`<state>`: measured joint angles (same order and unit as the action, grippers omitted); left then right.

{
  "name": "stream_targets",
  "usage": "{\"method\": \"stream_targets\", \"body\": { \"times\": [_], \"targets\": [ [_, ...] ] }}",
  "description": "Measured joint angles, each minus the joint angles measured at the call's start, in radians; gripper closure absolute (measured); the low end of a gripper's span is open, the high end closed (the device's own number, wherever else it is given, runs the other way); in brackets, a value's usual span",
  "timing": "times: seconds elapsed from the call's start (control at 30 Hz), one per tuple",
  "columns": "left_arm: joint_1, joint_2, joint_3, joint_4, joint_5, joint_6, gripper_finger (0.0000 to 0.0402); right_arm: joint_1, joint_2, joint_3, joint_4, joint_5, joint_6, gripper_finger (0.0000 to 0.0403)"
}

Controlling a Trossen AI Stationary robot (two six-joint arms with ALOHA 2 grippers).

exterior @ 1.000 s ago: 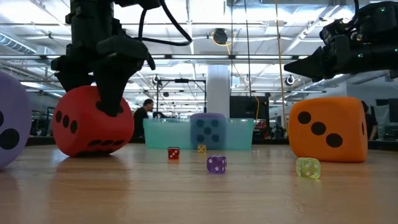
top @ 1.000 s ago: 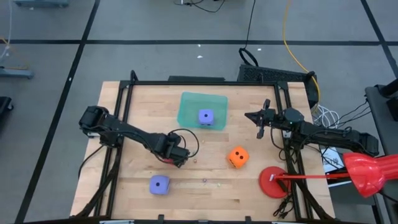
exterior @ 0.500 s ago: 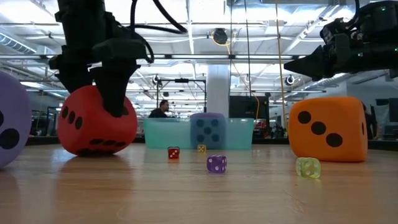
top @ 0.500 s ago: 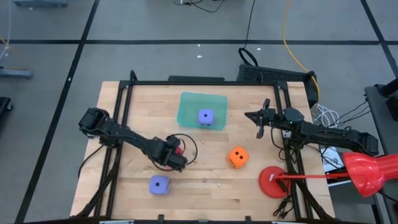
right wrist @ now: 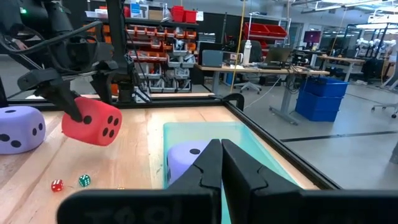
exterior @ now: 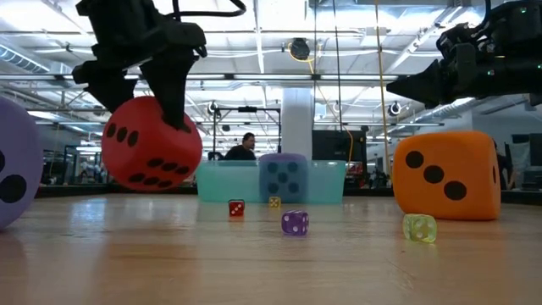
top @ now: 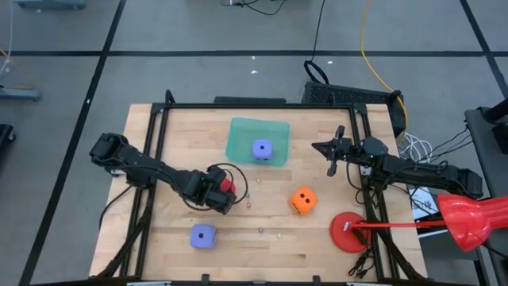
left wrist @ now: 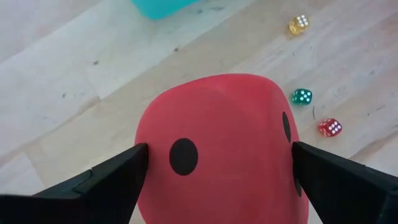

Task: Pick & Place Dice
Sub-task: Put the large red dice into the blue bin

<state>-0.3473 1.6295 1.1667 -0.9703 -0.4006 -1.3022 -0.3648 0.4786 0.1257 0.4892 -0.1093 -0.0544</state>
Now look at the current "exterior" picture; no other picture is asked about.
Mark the black cabinet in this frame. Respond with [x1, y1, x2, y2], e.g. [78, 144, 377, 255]
[312, 129, 368, 163]

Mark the teal translucent plastic bin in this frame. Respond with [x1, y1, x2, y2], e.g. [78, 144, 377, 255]
[196, 159, 347, 205]

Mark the distant black frame rig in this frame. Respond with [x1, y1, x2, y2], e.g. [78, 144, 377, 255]
[211, 105, 283, 158]

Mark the white square pillar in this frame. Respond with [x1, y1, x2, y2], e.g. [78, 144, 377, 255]
[281, 87, 315, 161]

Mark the person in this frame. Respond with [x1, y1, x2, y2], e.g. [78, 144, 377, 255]
[223, 131, 257, 161]

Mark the thin yellow reel cable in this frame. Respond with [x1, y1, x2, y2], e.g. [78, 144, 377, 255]
[287, 41, 354, 163]

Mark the purple foam die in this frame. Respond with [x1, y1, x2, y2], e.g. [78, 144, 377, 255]
[0, 96, 45, 232]
[257, 152, 310, 204]

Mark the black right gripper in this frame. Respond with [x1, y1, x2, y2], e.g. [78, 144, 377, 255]
[385, 23, 499, 109]

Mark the red foam die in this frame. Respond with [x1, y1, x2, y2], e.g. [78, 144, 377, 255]
[101, 96, 204, 192]

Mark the orange foam die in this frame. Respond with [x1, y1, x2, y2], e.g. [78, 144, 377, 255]
[392, 130, 502, 221]

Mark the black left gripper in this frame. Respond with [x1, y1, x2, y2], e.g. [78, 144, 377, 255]
[71, 0, 208, 131]

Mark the small red die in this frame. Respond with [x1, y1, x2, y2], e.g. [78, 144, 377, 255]
[228, 199, 246, 219]

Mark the small yellow-green die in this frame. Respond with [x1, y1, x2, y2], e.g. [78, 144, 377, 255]
[401, 213, 438, 244]

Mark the hanging black cable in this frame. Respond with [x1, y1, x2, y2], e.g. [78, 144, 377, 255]
[331, 0, 345, 133]

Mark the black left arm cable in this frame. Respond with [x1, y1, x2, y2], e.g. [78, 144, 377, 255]
[171, 0, 247, 19]

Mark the small purple die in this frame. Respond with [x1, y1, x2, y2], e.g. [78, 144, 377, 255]
[280, 209, 310, 237]

